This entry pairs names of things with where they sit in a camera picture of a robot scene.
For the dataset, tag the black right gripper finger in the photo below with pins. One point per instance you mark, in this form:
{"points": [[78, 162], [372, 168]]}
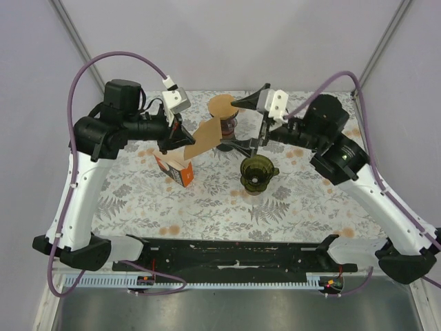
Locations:
{"points": [[245, 147], [250, 102]]}

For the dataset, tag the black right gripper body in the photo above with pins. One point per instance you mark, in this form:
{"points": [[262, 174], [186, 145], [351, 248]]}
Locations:
{"points": [[265, 131]]}

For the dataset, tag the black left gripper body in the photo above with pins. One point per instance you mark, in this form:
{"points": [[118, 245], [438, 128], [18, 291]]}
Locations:
{"points": [[164, 143]]}

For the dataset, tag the green glass dripper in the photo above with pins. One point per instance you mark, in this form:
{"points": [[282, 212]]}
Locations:
{"points": [[256, 173]]}

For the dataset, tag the orange coffee filter box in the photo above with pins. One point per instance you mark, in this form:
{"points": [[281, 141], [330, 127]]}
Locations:
{"points": [[174, 166]]}

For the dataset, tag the brown paper coffee filter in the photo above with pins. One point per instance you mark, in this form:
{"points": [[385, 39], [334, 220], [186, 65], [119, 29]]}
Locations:
{"points": [[221, 106]]}

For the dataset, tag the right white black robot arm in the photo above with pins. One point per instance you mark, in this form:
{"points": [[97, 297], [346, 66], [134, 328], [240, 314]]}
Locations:
{"points": [[409, 250]]}

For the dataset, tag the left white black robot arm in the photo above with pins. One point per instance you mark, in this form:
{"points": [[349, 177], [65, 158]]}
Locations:
{"points": [[99, 137]]}

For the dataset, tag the floral patterned table mat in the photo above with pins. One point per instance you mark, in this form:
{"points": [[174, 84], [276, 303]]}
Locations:
{"points": [[299, 205]]}

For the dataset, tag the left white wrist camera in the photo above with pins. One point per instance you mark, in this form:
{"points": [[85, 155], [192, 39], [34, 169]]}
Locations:
{"points": [[175, 98]]}

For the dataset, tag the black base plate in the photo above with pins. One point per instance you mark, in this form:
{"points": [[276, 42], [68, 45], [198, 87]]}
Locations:
{"points": [[237, 261]]}

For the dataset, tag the left aluminium frame post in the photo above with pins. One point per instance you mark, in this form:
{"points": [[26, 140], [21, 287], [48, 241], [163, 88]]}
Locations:
{"points": [[81, 48]]}

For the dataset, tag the aluminium frame post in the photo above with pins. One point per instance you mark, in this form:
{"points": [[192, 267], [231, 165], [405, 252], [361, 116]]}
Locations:
{"points": [[81, 48], [385, 39]]}

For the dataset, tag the right aluminium frame post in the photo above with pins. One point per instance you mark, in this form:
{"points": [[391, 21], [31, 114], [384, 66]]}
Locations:
{"points": [[385, 39]]}

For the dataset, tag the light blue cable duct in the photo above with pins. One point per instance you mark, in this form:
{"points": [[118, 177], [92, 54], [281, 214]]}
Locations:
{"points": [[141, 282]]}

